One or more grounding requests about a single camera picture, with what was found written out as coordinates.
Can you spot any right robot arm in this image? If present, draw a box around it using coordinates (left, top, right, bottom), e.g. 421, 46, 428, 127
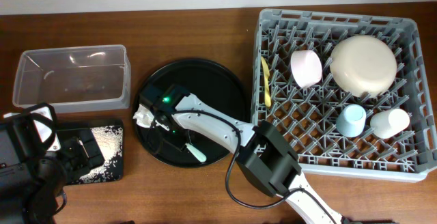
139, 84, 348, 223

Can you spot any beige bowl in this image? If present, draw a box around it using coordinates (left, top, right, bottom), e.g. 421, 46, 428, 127
329, 36, 397, 98

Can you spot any black rectangular tray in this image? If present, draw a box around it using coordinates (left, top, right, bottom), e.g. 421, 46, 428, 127
58, 119, 124, 185

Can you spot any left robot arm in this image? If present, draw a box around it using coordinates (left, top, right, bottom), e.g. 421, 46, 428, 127
1, 103, 104, 223

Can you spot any white cup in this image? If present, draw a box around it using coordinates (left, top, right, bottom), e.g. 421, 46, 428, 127
370, 109, 410, 139

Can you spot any yellow plastic knife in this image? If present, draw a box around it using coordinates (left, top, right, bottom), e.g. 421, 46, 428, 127
260, 56, 271, 109

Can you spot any light blue cup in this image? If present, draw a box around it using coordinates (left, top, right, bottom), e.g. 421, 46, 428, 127
336, 104, 366, 137

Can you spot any clear plastic bin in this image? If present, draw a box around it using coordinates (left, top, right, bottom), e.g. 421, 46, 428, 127
12, 44, 131, 113

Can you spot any grey dishwasher rack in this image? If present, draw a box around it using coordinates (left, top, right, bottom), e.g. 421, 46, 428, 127
251, 9, 436, 182

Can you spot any black round tray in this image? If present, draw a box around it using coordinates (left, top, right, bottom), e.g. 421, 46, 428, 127
132, 58, 251, 168

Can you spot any pink cup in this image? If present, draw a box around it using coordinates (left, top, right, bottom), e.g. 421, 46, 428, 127
290, 50, 322, 88

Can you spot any pile of white rice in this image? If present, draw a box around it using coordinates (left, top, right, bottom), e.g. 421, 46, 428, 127
72, 125, 124, 184

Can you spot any white tissue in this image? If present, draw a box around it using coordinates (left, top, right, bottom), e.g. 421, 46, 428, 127
132, 104, 154, 128

